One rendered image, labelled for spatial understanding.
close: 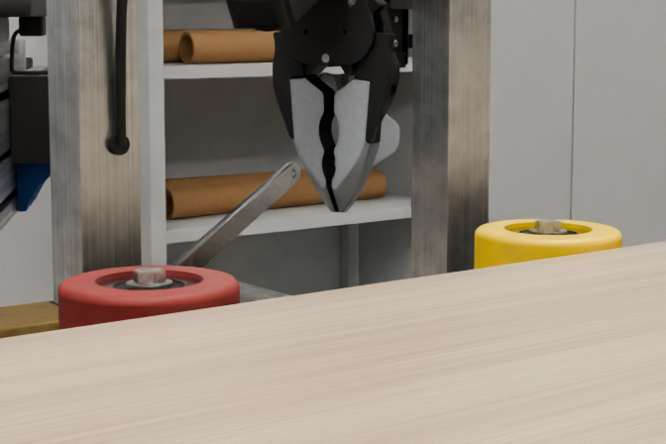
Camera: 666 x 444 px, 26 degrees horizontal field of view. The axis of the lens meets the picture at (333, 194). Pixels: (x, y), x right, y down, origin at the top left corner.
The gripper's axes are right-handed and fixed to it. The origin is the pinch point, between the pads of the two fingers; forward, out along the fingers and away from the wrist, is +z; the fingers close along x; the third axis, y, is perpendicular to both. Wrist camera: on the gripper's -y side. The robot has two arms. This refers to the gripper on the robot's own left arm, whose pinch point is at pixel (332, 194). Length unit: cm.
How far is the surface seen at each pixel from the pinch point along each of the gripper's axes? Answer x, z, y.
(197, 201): 167, 35, 196
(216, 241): 1.5, 1.8, -10.7
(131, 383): -20.0, 0.4, -43.4
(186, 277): -10.9, 0.0, -29.0
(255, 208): 1.3, 0.2, -7.0
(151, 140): 162, 17, 173
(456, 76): -9.9, -8.1, -1.4
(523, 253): -19.5, 0.5, -11.7
